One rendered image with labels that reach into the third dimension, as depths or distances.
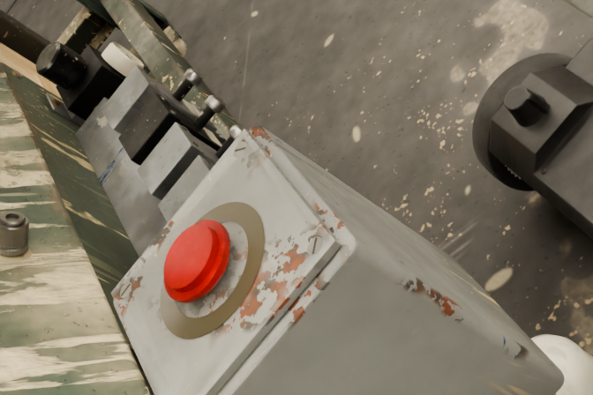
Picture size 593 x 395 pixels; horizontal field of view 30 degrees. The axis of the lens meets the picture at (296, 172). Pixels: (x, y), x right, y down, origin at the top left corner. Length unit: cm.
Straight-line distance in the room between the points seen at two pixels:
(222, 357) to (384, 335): 7
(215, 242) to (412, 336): 10
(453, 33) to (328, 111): 29
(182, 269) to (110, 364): 25
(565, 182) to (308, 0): 108
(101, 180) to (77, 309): 27
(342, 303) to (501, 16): 149
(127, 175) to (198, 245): 51
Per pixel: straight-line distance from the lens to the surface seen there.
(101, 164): 106
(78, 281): 82
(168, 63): 228
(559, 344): 137
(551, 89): 147
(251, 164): 52
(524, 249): 165
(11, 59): 238
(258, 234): 49
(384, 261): 47
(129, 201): 98
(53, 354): 75
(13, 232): 83
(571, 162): 142
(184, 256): 50
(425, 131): 190
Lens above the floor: 122
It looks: 36 degrees down
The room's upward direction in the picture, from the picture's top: 56 degrees counter-clockwise
